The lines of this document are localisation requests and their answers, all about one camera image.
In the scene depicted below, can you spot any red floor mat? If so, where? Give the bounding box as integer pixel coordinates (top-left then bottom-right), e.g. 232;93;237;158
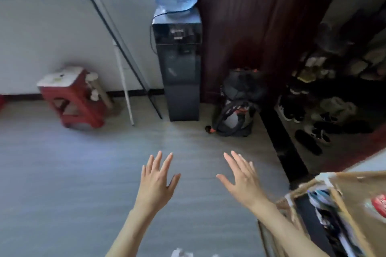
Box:
317;124;386;173

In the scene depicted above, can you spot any crumpled white paper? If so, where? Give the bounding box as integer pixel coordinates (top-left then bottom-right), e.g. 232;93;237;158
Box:
171;247;195;257

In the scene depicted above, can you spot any black water dispenser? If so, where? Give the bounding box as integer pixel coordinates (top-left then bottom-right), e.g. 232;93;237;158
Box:
152;7;203;122

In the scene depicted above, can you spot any person's left forearm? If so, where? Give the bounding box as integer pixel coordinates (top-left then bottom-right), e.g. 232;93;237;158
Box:
105;203;165;257

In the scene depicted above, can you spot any red round label item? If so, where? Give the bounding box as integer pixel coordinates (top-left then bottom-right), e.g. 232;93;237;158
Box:
371;194;386;218

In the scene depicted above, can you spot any person's left hand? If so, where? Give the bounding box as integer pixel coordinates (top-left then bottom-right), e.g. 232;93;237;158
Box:
134;151;181;210

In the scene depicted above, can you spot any dark brown wooden door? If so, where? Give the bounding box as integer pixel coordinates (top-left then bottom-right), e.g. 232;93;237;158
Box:
197;0;352;105

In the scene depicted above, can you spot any open cardboard box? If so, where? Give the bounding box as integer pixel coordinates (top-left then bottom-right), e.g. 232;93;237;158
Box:
257;171;386;257

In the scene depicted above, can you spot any white pole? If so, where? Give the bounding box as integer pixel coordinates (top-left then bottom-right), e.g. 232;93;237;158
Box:
113;41;135;125

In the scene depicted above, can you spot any person's right forearm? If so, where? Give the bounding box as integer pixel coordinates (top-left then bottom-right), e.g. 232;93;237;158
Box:
250;201;330;257

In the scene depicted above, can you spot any leaning metal-framed glass panel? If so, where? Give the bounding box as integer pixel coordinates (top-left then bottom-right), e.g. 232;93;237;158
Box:
72;0;163;120

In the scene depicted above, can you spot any red plastic stool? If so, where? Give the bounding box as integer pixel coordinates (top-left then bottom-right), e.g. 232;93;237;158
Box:
37;66;107;130

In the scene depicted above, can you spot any black door threshold strip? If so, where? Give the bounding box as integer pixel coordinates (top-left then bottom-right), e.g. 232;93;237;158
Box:
259;109;309;183

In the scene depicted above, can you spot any pile of shoes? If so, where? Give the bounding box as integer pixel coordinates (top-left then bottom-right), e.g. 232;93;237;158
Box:
275;22;386;157

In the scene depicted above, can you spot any person's right hand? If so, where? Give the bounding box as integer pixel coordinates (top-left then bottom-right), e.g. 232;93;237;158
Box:
216;151;272;210

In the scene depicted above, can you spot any black power cable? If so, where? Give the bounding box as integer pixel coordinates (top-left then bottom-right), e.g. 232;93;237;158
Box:
150;10;168;55

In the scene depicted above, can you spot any black canister vacuum cleaner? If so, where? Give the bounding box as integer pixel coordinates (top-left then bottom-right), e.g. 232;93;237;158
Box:
205;68;267;138

